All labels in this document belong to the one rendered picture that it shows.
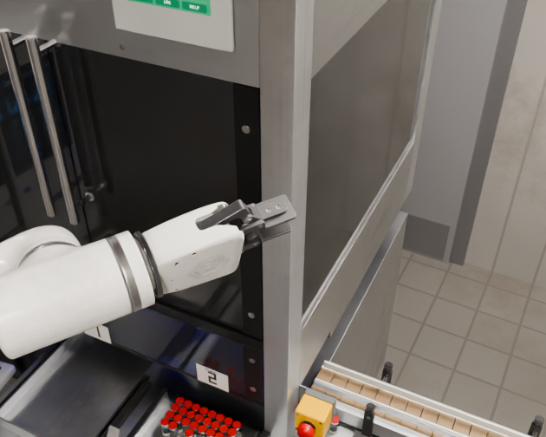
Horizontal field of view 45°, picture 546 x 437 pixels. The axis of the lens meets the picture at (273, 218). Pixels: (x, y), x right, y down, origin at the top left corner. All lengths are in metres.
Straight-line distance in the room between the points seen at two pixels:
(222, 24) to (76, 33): 0.30
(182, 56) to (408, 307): 2.33
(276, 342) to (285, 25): 0.68
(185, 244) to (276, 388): 0.86
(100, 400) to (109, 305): 1.11
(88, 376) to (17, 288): 1.17
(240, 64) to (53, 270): 0.49
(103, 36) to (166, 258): 0.58
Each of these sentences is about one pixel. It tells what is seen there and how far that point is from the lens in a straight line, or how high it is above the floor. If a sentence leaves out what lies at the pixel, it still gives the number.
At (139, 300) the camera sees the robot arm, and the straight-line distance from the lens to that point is 0.69.
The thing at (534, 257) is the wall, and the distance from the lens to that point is 3.41.
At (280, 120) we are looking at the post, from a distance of 1.04.
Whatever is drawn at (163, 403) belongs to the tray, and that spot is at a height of 0.90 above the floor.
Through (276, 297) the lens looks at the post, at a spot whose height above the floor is 1.36.
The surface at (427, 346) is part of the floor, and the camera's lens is 3.08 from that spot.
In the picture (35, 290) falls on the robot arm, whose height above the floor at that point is 1.83.
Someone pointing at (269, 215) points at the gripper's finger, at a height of 1.82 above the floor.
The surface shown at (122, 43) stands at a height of 1.83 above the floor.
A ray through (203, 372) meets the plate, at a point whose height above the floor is 1.03.
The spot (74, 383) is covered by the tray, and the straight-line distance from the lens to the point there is 1.83.
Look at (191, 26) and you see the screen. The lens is 1.04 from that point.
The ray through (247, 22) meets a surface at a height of 1.90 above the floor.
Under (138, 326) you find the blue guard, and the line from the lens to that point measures 1.62.
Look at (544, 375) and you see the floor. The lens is 3.12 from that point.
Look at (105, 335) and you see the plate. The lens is 1.73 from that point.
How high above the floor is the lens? 2.27
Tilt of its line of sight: 38 degrees down
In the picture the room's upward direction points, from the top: straight up
